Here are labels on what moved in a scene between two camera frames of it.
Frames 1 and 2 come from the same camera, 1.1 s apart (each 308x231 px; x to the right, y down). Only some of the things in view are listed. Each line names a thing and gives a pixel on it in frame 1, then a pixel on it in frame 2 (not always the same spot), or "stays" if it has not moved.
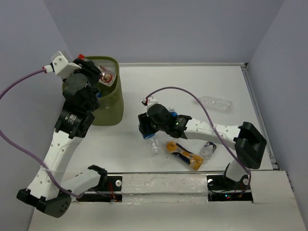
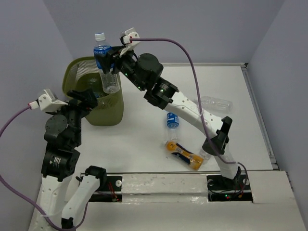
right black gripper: x=144 y=119 to x=112 y=56
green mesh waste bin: x=110 y=111 stays
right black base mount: x=220 y=188 stays
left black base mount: x=114 y=183 stays
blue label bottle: x=154 y=142 to x=109 y=82
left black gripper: x=87 y=68 to x=86 y=104
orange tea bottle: x=195 y=161 stays
